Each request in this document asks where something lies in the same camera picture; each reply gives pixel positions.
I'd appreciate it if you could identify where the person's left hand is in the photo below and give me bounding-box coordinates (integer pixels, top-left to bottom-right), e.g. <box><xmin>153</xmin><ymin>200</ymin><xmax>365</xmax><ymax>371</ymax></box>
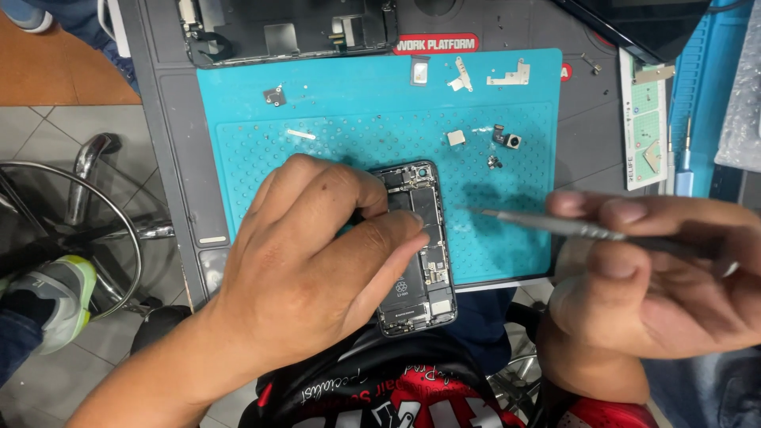
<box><xmin>209</xmin><ymin>153</ymin><xmax>430</xmax><ymax>376</ymax></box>

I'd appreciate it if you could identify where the person's right hand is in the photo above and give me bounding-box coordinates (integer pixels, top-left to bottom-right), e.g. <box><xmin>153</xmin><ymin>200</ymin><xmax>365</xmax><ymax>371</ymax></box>
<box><xmin>546</xmin><ymin>191</ymin><xmax>761</xmax><ymax>360</ymax></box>

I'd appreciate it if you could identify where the black smartphone body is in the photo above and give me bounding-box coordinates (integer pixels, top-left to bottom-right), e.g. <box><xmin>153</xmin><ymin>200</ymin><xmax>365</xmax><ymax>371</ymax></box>
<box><xmin>370</xmin><ymin>160</ymin><xmax>459</xmax><ymax>338</ymax></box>

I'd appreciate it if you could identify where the silver precision screwdriver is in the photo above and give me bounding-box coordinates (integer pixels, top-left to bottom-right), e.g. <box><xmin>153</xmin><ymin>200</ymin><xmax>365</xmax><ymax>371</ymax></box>
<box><xmin>665</xmin><ymin>125</ymin><xmax>677</xmax><ymax>196</ymax></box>

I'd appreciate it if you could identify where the triangular silver plate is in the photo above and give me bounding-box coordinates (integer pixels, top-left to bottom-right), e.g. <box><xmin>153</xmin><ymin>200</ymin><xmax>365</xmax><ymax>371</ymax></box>
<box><xmin>642</xmin><ymin>139</ymin><xmax>662</xmax><ymax>174</ymax></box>

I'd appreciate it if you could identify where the person's black red shirt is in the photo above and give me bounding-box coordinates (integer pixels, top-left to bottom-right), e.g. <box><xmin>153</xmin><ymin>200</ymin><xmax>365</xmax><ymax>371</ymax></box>
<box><xmin>239</xmin><ymin>288</ymin><xmax>660</xmax><ymax>428</ymax></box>

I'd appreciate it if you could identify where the teal silicone repair mat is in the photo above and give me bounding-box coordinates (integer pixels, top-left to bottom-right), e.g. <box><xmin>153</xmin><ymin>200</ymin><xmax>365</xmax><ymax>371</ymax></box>
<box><xmin>197</xmin><ymin>48</ymin><xmax>563</xmax><ymax>287</ymax></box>

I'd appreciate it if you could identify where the white screw organizer card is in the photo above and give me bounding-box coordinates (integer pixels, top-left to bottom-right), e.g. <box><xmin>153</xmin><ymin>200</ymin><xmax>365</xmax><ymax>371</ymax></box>
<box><xmin>618</xmin><ymin>48</ymin><xmax>669</xmax><ymax>191</ymax></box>

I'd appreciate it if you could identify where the grey work platform mat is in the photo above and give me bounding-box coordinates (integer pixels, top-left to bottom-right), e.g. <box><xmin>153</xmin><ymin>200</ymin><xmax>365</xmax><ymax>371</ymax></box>
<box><xmin>118</xmin><ymin>0</ymin><xmax>673</xmax><ymax>310</ymax></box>

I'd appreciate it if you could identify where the blue tool tray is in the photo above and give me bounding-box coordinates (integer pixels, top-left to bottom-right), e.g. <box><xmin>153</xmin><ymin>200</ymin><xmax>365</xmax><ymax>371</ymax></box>
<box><xmin>667</xmin><ymin>0</ymin><xmax>756</xmax><ymax>199</ymax></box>

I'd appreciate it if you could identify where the clear bubble wrap bag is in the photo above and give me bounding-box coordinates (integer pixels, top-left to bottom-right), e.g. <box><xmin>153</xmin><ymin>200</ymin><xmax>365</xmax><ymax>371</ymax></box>
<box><xmin>713</xmin><ymin>0</ymin><xmax>761</xmax><ymax>173</ymax></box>

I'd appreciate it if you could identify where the silver plate on card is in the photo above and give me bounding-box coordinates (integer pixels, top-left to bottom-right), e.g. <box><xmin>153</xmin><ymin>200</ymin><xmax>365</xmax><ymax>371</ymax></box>
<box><xmin>633</xmin><ymin>64</ymin><xmax>676</xmax><ymax>85</ymax></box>

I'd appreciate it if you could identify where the grey and green sneaker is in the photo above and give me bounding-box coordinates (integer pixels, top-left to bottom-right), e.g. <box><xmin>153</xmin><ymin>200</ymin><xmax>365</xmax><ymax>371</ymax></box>
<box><xmin>0</xmin><ymin>255</ymin><xmax>98</xmax><ymax>356</ymax></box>

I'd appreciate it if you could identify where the black phone screen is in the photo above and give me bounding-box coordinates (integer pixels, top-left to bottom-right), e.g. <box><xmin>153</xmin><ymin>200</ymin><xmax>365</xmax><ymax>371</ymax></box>
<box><xmin>553</xmin><ymin>0</ymin><xmax>713</xmax><ymax>65</ymax></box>

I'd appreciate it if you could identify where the long silver shield plate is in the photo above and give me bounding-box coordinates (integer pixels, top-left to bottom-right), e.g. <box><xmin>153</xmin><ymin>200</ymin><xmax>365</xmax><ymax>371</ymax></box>
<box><xmin>487</xmin><ymin>58</ymin><xmax>532</xmax><ymax>86</ymax></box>

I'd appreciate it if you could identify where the blue handled screwdriver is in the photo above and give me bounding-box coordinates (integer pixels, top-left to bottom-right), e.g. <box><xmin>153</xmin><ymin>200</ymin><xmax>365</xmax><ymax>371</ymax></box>
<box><xmin>675</xmin><ymin>117</ymin><xmax>695</xmax><ymax>197</ymax></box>

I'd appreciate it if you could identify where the black phone camera module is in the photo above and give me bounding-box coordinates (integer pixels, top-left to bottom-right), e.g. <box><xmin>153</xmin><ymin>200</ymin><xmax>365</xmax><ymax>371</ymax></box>
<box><xmin>492</xmin><ymin>124</ymin><xmax>522</xmax><ymax>150</ymax></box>

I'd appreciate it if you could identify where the chrome stool frame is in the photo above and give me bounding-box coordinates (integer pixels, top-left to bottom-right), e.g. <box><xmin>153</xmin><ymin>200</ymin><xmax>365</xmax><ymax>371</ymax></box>
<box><xmin>0</xmin><ymin>132</ymin><xmax>176</xmax><ymax>322</ymax></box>

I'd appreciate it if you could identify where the small silver bracket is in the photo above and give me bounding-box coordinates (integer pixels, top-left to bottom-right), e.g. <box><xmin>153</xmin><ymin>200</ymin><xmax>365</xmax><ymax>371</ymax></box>
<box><xmin>447</xmin><ymin>56</ymin><xmax>474</xmax><ymax>93</ymax></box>

